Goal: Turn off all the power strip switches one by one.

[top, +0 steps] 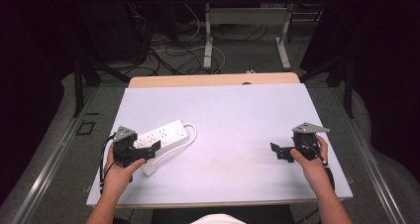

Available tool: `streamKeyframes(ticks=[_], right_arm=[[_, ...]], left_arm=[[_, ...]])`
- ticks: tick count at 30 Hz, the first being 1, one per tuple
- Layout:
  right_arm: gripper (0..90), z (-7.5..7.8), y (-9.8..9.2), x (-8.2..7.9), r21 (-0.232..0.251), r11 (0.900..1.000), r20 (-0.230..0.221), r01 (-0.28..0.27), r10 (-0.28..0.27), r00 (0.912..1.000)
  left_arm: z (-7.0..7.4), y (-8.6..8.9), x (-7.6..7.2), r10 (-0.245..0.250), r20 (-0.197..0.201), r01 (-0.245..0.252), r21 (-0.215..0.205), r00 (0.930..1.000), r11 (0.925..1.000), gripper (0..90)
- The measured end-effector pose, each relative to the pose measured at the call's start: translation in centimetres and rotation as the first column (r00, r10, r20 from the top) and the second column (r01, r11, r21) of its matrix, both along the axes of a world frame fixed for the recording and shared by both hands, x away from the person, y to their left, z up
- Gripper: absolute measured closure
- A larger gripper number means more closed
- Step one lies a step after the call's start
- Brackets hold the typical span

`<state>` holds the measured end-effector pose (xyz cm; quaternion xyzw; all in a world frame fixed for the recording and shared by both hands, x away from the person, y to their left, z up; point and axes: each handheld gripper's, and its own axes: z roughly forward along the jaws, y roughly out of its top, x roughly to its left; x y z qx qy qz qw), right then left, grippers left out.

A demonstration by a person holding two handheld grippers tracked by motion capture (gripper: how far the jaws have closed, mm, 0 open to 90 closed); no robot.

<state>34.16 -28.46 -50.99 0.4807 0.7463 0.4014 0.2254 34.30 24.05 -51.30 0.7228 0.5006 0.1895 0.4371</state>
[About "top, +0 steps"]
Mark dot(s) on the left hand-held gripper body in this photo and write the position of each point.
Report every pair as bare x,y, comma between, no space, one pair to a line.
124,148

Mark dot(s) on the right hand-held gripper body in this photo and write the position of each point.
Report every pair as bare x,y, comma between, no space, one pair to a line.
305,141

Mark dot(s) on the white power strip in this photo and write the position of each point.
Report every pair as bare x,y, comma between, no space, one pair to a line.
163,135

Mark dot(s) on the person's right hand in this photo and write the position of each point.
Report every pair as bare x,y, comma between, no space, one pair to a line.
312,169

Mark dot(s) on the person's left hand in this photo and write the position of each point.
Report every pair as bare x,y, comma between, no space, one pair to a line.
117,179

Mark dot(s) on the white power plug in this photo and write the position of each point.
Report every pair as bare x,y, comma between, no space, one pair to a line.
149,168

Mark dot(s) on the white board on table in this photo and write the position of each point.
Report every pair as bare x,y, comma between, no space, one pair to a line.
224,144

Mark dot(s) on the person's dark pants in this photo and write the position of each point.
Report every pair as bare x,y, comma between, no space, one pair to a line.
264,214

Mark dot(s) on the black metal stand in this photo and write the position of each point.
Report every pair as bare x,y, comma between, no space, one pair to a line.
81,85
346,82

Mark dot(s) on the wooden table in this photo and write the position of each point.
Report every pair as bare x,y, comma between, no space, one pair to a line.
198,80

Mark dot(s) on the person's white shirt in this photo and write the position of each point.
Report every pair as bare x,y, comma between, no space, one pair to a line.
219,219

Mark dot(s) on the desk with white legs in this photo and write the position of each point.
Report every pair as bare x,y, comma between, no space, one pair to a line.
251,16

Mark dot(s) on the aluminium rail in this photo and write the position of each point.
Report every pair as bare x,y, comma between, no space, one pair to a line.
366,158
56,154

